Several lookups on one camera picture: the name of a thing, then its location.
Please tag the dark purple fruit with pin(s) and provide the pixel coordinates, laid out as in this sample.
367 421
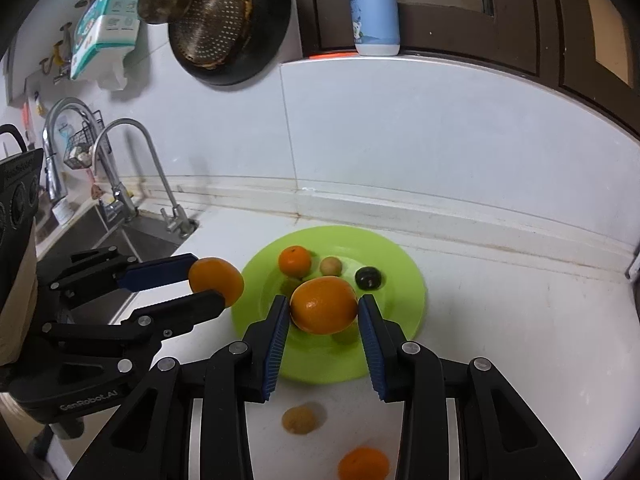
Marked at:
368 278

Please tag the orange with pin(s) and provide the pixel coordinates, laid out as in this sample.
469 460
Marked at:
324 306
295 262
218 275
364 463

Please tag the teal tissue pack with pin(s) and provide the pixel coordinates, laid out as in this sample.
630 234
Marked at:
113 47

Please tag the blue white bottle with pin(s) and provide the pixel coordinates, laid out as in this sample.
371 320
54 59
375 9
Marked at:
375 27

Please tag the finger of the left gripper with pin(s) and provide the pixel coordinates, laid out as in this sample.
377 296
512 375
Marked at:
156 273
174 317

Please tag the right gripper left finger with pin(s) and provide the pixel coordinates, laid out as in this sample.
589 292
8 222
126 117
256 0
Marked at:
148 437

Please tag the steel sink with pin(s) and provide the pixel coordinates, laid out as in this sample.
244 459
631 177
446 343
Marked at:
89 242

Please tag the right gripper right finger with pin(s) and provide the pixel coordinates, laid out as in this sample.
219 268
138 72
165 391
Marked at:
499 436

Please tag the brown round fruit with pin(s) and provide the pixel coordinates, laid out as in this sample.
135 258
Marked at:
299 420

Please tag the black wire basket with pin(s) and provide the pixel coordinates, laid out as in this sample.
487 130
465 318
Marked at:
79 142

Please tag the small brown fruit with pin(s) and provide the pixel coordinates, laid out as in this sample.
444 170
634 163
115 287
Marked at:
331 266

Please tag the chrome pull-down faucet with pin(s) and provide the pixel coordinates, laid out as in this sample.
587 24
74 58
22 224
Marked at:
55 185

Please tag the black pan with strainer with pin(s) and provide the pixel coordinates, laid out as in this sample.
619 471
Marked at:
221 42

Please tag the green plate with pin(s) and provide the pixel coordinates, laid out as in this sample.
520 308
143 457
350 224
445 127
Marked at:
325 359

